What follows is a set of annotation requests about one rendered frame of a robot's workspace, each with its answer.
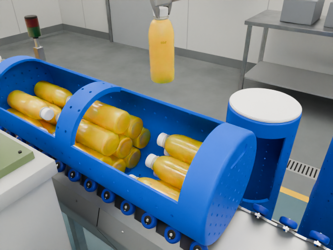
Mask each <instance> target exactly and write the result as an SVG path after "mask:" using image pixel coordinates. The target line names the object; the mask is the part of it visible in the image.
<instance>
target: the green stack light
mask: <svg viewBox="0 0 333 250"><path fill-rule="evenodd" d="M26 28H27V31H28V36H29V37H39V36H41V35H42V34H41V29H40V26H38V27H26Z"/></svg>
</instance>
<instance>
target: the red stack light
mask: <svg viewBox="0 0 333 250"><path fill-rule="evenodd" d="M24 20H25V23H26V27H38V26H39V21H38V18H35V19H24Z"/></svg>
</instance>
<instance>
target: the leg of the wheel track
mask: <svg viewBox="0 0 333 250"><path fill-rule="evenodd" d="M67 218H68V221H69V225H70V229H71V232H72V236H73V240H74V243H75V247H76V250H88V248H87V243H86V239H85V235H84V231H83V227H82V226H81V225H80V224H78V223H77V222H75V221H74V220H73V219H71V218H70V217H69V216H67Z"/></svg>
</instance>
